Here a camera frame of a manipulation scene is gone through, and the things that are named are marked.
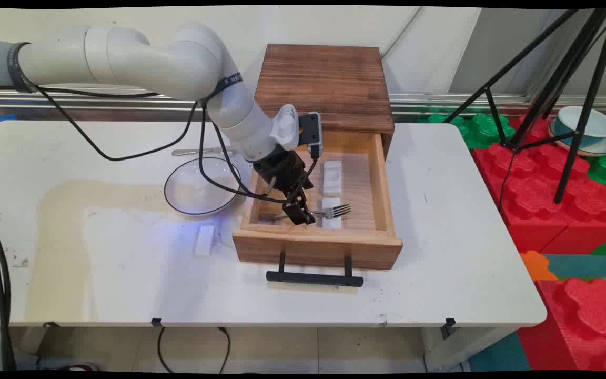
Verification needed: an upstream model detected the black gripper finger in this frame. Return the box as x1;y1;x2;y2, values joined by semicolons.
281;198;307;226
292;181;317;226

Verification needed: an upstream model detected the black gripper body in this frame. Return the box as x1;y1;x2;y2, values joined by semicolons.
253;149;315;201

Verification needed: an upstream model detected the silver metal fork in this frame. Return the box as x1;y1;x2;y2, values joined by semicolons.
258;204;352;223

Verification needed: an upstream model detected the silver metal knife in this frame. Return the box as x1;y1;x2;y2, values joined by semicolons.
171;147;241;157

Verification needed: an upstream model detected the light wooden drawer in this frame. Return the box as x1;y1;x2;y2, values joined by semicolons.
232;128;403;271

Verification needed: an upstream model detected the white plate with black rim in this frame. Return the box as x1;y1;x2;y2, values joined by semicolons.
164;157;242;217

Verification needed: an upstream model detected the dark brown wooden cabinet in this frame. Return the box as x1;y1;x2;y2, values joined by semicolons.
248;44;396;158

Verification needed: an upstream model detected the white table leg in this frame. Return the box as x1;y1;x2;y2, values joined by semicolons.
421;326;515;372

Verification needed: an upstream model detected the large red foam block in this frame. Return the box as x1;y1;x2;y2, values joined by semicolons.
471;113;606;255

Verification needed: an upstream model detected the orange foam piece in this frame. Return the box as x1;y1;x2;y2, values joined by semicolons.
520;251;559;282

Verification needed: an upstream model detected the black tripod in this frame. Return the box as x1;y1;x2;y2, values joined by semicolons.
442;8;606;205

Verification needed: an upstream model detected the teal foam mat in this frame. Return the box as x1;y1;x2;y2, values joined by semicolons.
542;254;606;280

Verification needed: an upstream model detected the light blue bowl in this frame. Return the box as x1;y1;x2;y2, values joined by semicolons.
554;106;606;148

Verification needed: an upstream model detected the white ribbed camera mount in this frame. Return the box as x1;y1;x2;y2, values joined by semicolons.
271;104;300;153

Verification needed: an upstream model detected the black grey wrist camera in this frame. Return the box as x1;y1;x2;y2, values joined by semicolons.
298;112;324;159

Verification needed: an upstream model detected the black camera cable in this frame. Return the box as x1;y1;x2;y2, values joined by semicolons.
198;100;320;205

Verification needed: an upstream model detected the black drawer handle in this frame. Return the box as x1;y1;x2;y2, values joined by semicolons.
266;252;365;288

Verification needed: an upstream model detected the black printed velcro strap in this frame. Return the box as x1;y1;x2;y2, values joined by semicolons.
201;72;243;104

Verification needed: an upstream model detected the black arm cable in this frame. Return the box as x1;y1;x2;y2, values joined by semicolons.
0;84;201;162

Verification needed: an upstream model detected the black cable under table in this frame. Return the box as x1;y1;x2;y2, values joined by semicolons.
157;326;231;374

